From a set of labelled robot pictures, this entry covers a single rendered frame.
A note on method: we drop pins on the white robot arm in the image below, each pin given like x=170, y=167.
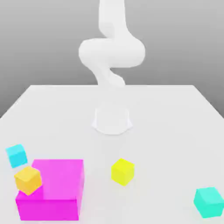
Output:
x=112, y=52

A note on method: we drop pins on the small yellow cube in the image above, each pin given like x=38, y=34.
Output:
x=122, y=172

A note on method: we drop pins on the small cyan cube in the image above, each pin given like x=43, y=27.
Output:
x=16, y=155

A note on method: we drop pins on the small orange cube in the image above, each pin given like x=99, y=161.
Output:
x=28, y=180

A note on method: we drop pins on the small turquoise cube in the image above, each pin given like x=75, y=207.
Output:
x=209, y=202

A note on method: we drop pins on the large magenta box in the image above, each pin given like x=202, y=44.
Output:
x=59, y=189

